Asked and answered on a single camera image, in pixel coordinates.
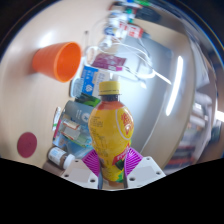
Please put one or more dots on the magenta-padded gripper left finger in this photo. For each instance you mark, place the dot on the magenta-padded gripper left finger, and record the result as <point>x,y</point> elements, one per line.
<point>78,173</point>

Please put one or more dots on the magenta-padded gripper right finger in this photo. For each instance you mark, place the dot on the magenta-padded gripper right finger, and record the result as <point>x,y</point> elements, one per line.
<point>146,171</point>

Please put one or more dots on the yellow drink bottle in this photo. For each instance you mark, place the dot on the yellow drink bottle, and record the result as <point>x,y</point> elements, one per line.
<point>110,133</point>

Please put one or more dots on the flat round red coaster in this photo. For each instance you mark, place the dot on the flat round red coaster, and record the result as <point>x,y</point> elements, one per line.
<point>27,145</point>

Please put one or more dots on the tall green spray can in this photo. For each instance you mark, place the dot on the tall green spray can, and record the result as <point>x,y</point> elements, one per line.
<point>87,100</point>

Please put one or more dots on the blue and white carton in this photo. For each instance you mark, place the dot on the blue and white carton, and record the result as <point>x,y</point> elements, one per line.
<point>90,80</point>

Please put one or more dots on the white desk lamp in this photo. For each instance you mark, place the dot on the white desk lamp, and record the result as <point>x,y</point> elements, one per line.
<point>143,71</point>

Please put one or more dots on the orange plastic cup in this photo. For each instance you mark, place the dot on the orange plastic cup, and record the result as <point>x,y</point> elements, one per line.
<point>55,61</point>

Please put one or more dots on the pink packet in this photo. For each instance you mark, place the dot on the pink packet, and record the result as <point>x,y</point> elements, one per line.
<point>108,62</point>

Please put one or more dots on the red and white canister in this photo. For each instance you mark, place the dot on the red and white canister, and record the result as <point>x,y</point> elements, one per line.
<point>131,30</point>

